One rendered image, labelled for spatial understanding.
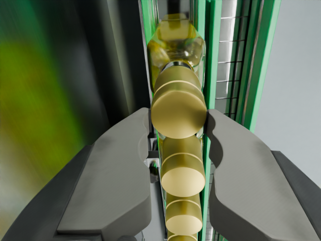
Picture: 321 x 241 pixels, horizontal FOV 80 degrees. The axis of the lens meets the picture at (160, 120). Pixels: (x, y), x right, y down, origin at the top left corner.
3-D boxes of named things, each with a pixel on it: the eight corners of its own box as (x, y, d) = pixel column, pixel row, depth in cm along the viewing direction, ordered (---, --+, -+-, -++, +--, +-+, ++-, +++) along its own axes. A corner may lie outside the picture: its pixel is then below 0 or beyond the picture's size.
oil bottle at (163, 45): (158, 21, 34) (141, 46, 16) (190, 19, 34) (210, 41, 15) (160, 54, 37) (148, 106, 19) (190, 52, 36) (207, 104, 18)
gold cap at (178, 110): (154, 65, 14) (146, 88, 11) (202, 65, 14) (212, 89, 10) (155, 107, 16) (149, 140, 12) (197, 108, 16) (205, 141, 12)
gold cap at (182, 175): (160, 131, 17) (157, 167, 14) (200, 129, 17) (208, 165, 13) (164, 160, 19) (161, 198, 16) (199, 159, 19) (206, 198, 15)
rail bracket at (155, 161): (133, 130, 47) (121, 171, 36) (161, 129, 47) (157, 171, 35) (135, 143, 49) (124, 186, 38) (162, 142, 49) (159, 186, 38)
